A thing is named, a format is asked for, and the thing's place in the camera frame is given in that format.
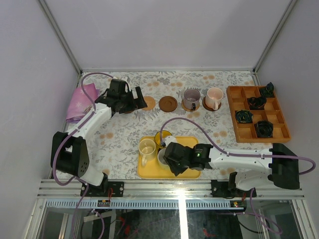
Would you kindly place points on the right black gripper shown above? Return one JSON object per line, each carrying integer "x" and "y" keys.
{"x": 176, "y": 170}

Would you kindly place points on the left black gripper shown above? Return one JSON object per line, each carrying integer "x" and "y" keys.
{"x": 136, "y": 98}

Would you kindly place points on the woven rattan coaster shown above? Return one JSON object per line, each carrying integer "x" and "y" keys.
{"x": 150, "y": 101}
{"x": 190, "y": 110}

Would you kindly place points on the white green-handled mug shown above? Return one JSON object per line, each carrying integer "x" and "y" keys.
{"x": 161, "y": 159}

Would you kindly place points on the dark wooden coaster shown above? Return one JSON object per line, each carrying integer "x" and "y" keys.
{"x": 208, "y": 108}
{"x": 168, "y": 104}

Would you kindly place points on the cream mug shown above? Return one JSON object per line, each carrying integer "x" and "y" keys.
{"x": 147, "y": 151}

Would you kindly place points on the purple mug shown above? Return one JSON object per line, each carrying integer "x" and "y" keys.
{"x": 191, "y": 97}

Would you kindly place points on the pink mug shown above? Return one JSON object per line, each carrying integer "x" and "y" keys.
{"x": 214, "y": 97}

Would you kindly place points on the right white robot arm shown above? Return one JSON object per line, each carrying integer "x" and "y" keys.
{"x": 259, "y": 170}

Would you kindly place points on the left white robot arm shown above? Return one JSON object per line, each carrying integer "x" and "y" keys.
{"x": 69, "y": 152}

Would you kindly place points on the yellow glass cup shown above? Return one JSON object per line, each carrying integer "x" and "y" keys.
{"x": 162, "y": 134}

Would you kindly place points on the yellow serving tray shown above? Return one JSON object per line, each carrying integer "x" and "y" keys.
{"x": 153, "y": 170}

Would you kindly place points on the purple snowflake cloth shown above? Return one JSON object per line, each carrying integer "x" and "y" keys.
{"x": 80, "y": 104}

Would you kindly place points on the black item left compartment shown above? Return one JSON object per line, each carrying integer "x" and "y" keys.
{"x": 244, "y": 116}

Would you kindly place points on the orange compartment organizer tray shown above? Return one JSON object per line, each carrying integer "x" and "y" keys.
{"x": 245, "y": 132}

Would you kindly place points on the black coiled item lower compartment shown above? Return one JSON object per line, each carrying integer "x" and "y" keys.
{"x": 264, "y": 129}

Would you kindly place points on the black item top compartment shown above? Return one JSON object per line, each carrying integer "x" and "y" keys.
{"x": 267, "y": 91}

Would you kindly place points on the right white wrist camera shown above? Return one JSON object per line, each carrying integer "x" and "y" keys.
{"x": 167, "y": 140}

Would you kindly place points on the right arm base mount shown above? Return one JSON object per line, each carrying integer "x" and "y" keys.
{"x": 224, "y": 188}

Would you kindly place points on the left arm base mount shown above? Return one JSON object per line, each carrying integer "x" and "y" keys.
{"x": 106, "y": 189}

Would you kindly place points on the aluminium frame rail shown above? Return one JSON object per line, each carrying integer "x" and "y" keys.
{"x": 162, "y": 189}

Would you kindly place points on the blue slotted cable duct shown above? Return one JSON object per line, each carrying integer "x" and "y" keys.
{"x": 153, "y": 204}

